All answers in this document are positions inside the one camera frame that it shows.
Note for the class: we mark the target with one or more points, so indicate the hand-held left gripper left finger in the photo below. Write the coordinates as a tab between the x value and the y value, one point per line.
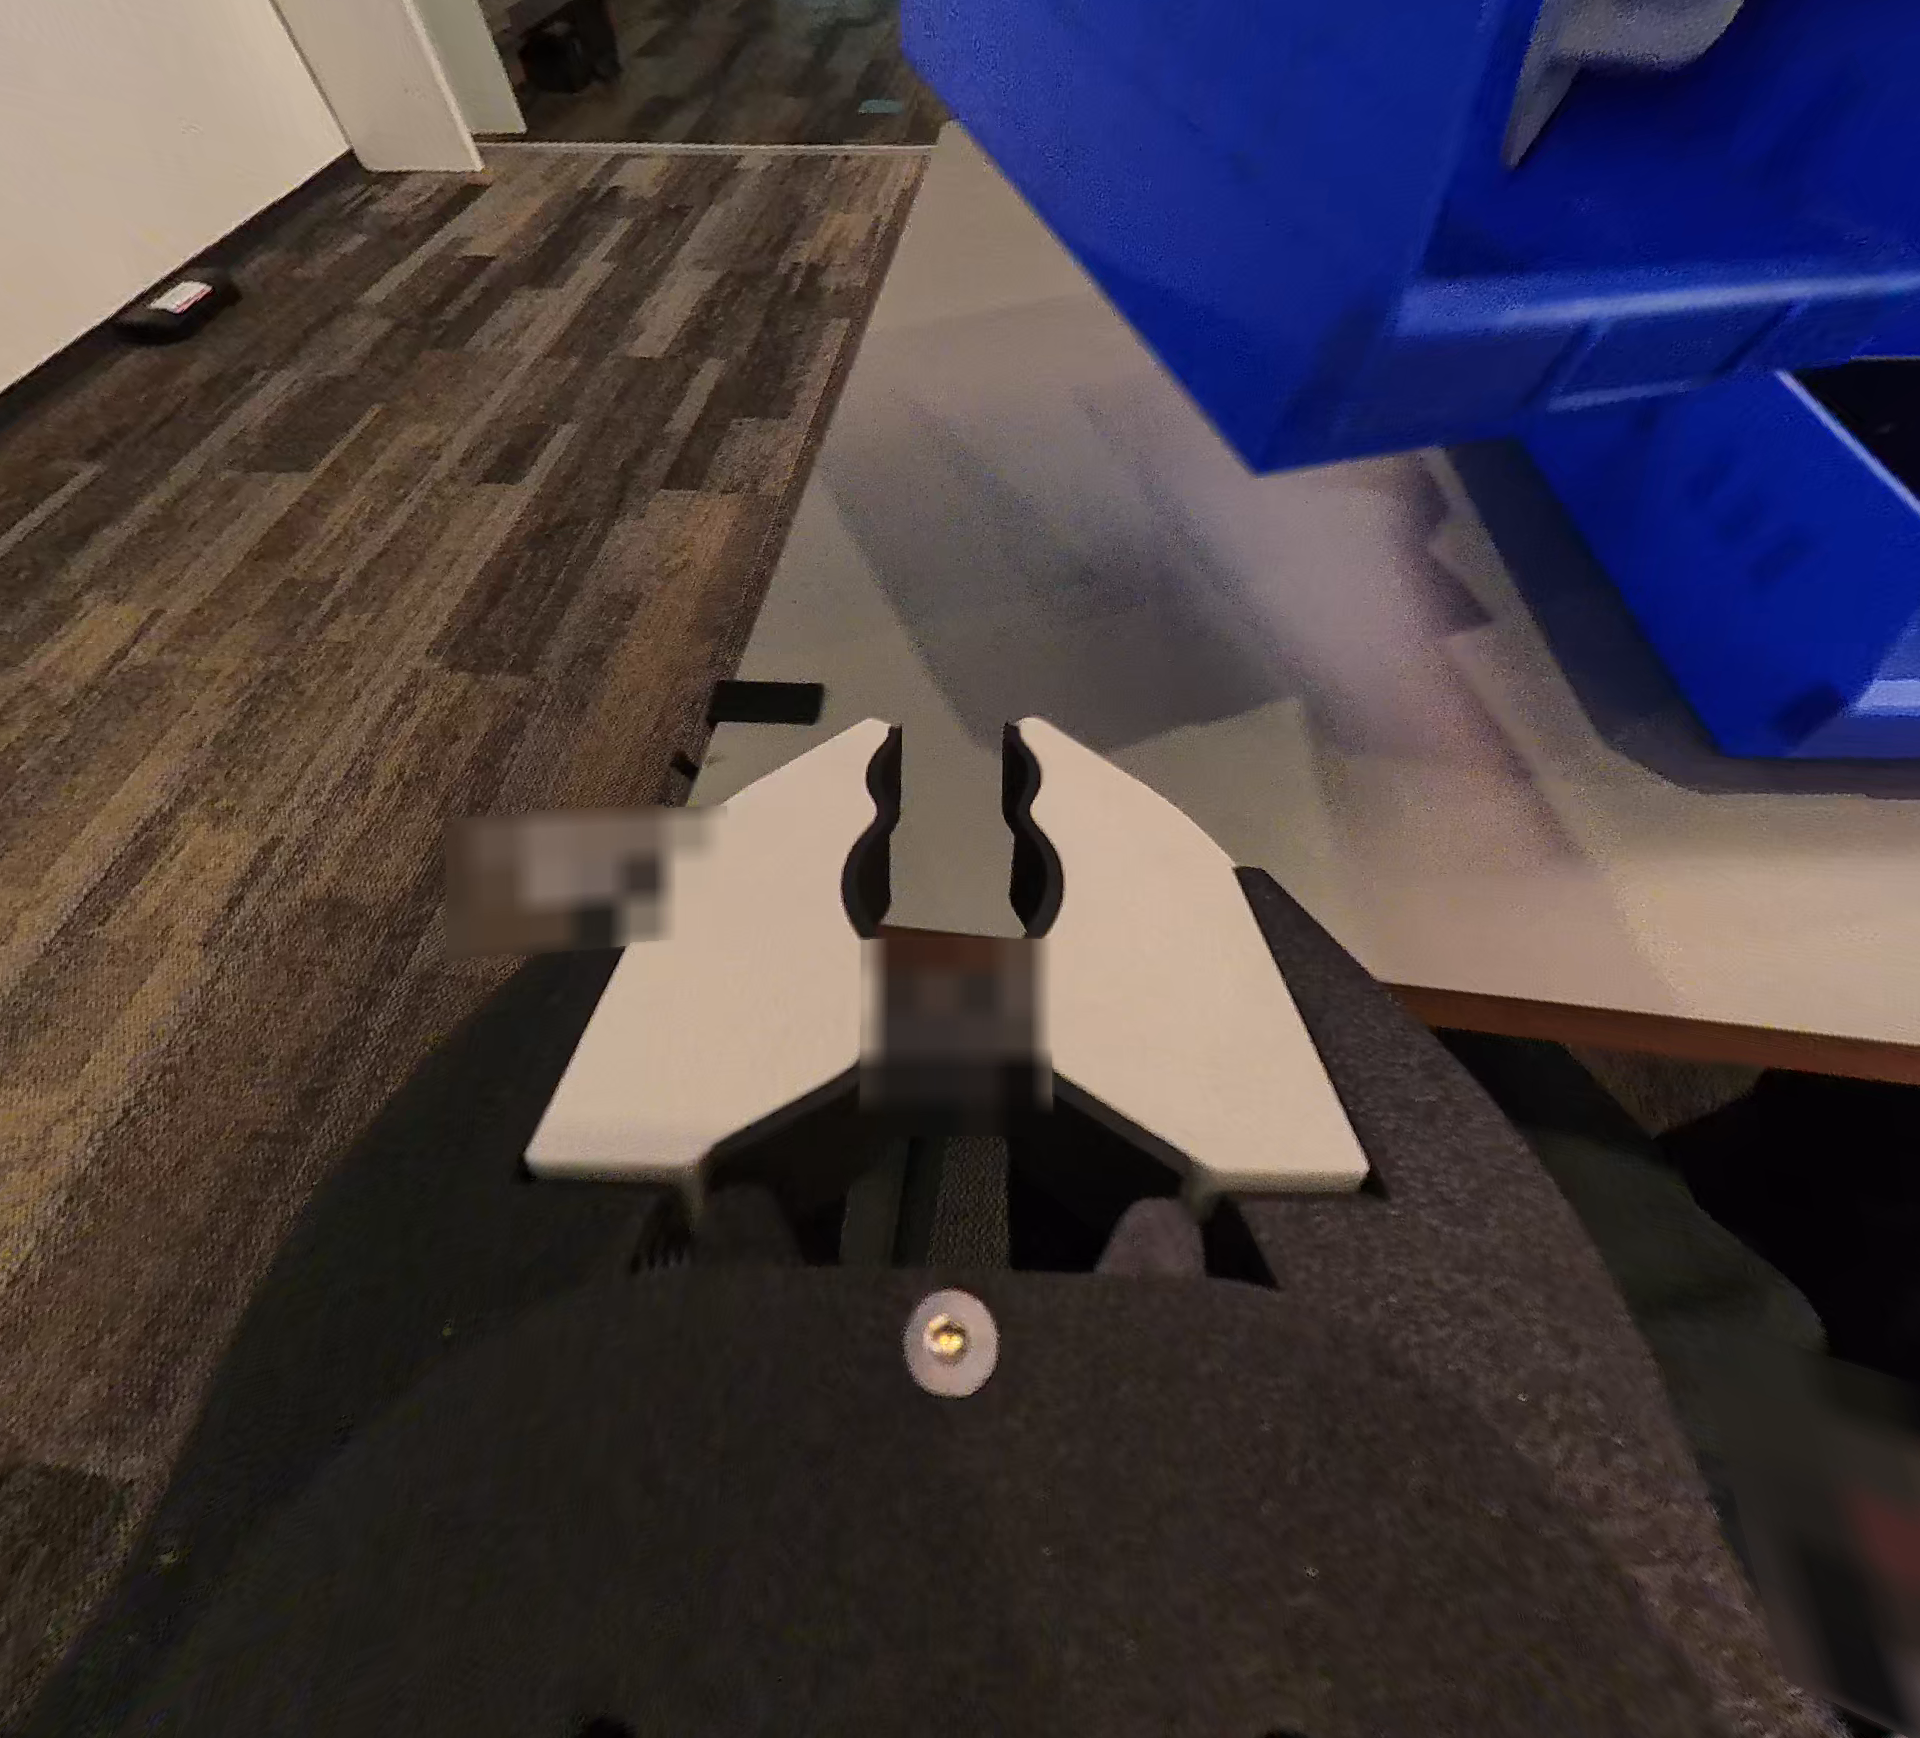
748	1017

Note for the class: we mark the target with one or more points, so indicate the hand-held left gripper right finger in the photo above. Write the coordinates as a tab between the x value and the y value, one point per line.
1186	1003

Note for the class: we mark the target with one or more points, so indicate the blue plastic bin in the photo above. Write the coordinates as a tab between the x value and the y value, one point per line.
1724	569
1199	118

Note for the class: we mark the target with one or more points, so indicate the person's dark trousers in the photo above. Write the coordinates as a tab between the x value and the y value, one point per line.
1724	1245

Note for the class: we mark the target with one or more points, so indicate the black floor box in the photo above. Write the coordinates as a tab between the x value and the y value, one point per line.
176	305

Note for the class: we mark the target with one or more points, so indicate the black table bracket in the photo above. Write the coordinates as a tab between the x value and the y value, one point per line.
764	704

